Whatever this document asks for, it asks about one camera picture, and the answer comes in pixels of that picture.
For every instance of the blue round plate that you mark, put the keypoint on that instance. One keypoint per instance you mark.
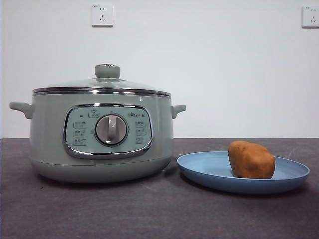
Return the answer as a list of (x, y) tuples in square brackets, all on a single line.
[(204, 168)]

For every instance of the white wall socket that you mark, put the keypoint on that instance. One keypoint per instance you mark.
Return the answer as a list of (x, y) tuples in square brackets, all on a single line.
[(311, 16), (102, 15)]

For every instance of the pale green electric steamer pot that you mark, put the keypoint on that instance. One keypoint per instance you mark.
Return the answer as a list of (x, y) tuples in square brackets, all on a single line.
[(49, 129)]

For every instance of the brown potato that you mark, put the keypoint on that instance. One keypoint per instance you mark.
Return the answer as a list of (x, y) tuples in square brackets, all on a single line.
[(251, 161)]

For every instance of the glass lid with green knob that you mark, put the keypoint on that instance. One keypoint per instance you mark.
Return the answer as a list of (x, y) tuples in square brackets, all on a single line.
[(107, 71)]

